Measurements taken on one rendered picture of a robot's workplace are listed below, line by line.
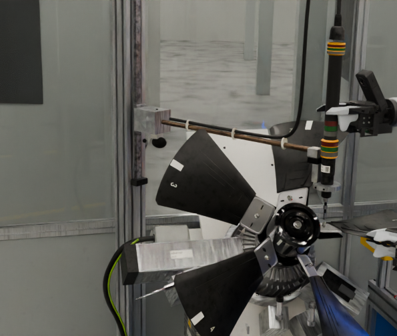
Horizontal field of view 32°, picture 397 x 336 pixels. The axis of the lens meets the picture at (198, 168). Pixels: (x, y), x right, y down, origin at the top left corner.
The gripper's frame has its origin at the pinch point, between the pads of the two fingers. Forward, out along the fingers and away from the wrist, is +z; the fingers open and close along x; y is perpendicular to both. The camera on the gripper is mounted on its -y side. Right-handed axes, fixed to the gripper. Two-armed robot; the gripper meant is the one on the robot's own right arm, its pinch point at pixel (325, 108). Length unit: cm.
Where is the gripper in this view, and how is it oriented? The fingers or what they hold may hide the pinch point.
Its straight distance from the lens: 174.6
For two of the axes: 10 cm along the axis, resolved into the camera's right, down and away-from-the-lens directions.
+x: -4.1, -2.4, 8.8
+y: -0.2, 9.7, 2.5
